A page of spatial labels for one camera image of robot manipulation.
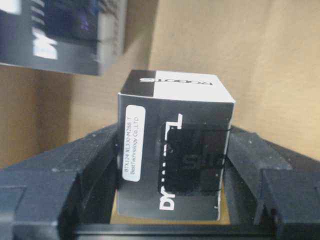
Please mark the open cardboard box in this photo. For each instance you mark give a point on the open cardboard box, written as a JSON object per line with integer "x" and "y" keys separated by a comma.
{"x": 266, "y": 52}

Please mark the black box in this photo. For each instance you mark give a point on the black box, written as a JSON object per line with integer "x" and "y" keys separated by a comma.
{"x": 67, "y": 36}
{"x": 173, "y": 132}

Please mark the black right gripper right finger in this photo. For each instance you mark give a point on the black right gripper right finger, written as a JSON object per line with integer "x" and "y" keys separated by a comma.
{"x": 267, "y": 185}

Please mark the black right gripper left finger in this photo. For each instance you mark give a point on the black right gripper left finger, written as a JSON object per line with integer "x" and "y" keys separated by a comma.
{"x": 46, "y": 196}

